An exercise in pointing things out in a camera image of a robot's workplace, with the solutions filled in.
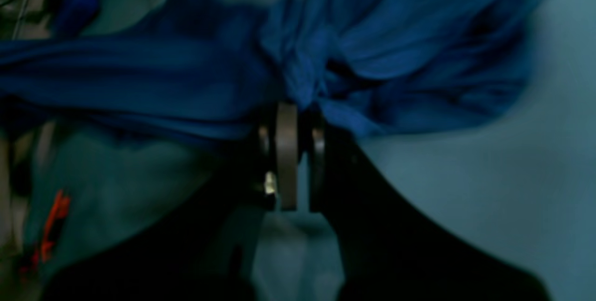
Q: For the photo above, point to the blue t-shirt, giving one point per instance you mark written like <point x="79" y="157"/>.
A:
<point x="200" y="70"/>

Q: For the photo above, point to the teal table cloth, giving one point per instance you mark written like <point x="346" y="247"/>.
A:
<point x="523" y="188"/>

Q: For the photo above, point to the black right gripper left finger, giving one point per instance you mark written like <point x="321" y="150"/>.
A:
<point x="204" y="250"/>

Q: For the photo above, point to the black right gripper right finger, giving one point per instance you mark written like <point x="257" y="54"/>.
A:
<point x="391" y="251"/>

